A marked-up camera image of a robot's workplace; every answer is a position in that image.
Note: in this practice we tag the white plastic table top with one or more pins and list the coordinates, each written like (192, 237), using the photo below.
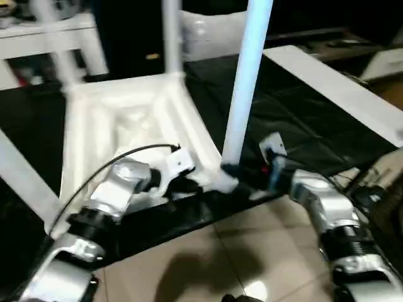
(94, 100)

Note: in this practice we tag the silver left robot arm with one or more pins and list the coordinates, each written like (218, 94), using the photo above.
(110, 195)

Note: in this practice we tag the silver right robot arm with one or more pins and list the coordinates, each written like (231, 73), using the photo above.
(327, 201)

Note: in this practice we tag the black work mat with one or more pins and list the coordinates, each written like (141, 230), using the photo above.
(299, 110)

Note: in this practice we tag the white flat board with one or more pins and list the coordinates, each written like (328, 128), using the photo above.
(330, 85)

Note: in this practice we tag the grey cushion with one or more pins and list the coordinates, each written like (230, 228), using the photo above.
(204, 34)

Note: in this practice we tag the dark low bench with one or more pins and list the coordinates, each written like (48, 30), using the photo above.
(330, 50)

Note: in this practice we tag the white appliance box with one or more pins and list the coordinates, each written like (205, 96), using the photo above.
(387, 63)

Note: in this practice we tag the white sideboard with glass doors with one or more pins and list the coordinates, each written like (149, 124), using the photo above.
(72, 41)

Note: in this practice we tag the dark clutter pile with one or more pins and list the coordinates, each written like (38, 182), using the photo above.
(7, 19)

